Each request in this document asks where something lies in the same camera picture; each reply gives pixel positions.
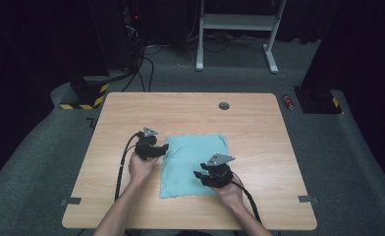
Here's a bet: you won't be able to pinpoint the black floor cables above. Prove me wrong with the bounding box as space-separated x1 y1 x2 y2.
121 42 164 93

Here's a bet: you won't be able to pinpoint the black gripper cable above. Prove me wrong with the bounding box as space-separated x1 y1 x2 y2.
230 171 263 225
114 131 143 202

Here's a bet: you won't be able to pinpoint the person's left hand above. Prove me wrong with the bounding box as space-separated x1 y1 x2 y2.
128 150 161 187

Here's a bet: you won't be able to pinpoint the teal cloth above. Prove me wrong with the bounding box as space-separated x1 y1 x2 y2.
158 133 230 200

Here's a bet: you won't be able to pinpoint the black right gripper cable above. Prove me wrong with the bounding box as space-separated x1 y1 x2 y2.
230 171 263 225

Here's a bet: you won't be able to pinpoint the person's right hand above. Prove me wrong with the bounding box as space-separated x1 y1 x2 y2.
212 174 245 208

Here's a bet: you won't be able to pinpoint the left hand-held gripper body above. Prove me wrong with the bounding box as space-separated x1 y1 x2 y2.
134 126 159 161

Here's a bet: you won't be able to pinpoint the black yellow striped stand base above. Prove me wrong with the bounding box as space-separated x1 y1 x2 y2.
59 75 111 111

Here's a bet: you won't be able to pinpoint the tangle of cables under stand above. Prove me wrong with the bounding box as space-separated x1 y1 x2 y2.
186 30 268 54

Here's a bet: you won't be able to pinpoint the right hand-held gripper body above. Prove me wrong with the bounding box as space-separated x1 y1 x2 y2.
201 152 237 189

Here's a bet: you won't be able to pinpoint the grey tape strip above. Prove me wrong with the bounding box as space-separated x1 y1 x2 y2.
59 197 83 207
297 195 320 205

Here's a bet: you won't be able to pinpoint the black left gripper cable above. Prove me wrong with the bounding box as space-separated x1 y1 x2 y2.
114 131 143 202

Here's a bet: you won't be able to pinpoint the dark equipment rack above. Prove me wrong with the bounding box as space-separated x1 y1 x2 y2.
121 0 146 73

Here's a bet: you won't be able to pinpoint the white metal stand frame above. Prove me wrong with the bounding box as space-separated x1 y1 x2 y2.
195 0 288 75

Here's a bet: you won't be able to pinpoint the red can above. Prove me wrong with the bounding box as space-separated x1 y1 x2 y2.
281 93 296 111

